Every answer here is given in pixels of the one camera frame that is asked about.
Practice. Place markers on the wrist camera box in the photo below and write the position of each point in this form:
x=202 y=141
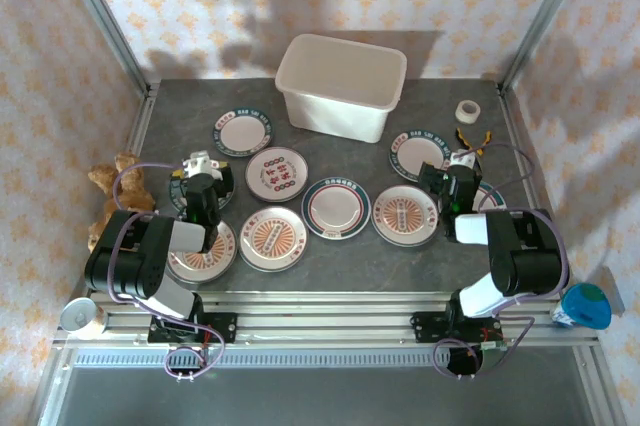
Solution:
x=200 y=163
x=462 y=160

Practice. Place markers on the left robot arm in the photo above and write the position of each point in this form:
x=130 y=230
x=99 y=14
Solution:
x=130 y=256

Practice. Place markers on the aluminium frame post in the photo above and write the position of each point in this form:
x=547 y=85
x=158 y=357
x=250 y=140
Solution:
x=104 y=16
x=544 y=16

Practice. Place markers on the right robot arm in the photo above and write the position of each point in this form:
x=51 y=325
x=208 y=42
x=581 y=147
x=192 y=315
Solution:
x=525 y=256

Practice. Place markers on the white plastic bin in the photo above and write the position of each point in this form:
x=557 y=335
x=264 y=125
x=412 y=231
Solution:
x=340 y=71

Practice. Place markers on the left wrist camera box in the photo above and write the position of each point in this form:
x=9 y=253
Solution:
x=200 y=163

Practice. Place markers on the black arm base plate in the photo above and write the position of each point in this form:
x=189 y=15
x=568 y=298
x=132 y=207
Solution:
x=425 y=328
x=225 y=328

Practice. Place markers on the brown teddy bear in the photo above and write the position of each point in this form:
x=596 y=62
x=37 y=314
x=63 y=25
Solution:
x=127 y=181

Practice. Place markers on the red characters plate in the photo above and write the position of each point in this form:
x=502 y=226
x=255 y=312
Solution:
x=276 y=174

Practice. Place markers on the grey metal bracket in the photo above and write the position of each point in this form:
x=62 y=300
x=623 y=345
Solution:
x=615 y=291

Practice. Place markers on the white tape roll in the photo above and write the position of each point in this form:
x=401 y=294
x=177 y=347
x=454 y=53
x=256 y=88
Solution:
x=468 y=110

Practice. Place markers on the orange sunburst plate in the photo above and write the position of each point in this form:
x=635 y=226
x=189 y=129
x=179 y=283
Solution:
x=273 y=239
x=200 y=266
x=406 y=215

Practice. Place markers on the dark green rim plate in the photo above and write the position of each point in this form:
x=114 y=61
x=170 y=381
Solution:
x=227 y=203
x=417 y=151
x=245 y=132

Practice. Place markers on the aluminium front rail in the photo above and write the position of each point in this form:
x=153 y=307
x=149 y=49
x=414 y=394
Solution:
x=325 y=316

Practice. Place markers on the yellow black pliers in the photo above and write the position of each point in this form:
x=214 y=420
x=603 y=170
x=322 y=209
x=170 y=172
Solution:
x=470 y=143

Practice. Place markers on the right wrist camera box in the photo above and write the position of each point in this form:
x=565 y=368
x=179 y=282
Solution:
x=462 y=160

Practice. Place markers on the blue lidded cup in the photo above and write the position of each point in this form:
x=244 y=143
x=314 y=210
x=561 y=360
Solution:
x=582 y=306

